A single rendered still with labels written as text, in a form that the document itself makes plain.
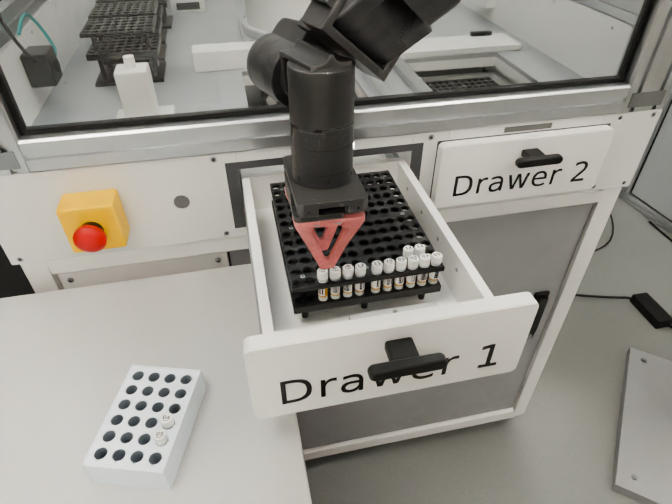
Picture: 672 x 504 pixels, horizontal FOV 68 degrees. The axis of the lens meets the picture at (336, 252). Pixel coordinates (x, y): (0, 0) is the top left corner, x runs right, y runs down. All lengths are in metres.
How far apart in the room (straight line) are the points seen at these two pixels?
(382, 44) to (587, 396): 1.42
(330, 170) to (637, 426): 1.37
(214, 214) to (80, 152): 0.19
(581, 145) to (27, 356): 0.86
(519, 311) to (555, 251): 0.55
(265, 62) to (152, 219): 0.36
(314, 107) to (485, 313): 0.25
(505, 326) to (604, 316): 1.46
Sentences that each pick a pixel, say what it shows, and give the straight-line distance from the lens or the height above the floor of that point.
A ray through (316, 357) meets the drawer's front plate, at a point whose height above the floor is 0.90.
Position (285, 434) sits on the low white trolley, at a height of 0.76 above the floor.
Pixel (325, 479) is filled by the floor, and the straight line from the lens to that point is 1.41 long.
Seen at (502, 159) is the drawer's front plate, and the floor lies 0.90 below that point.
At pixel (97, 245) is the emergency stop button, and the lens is 0.71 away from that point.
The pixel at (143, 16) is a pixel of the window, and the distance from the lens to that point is 0.67.
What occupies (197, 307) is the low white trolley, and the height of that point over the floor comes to 0.76.
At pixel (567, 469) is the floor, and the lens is 1.55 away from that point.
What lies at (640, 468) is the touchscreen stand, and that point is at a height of 0.03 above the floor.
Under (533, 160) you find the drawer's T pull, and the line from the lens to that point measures 0.80.
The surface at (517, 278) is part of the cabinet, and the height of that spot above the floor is 0.59.
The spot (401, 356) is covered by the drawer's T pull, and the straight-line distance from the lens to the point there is 0.47.
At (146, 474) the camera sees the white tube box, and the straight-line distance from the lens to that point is 0.57.
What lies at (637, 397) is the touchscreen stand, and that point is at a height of 0.03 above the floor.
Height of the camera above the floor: 1.27
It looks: 40 degrees down
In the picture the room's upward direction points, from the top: straight up
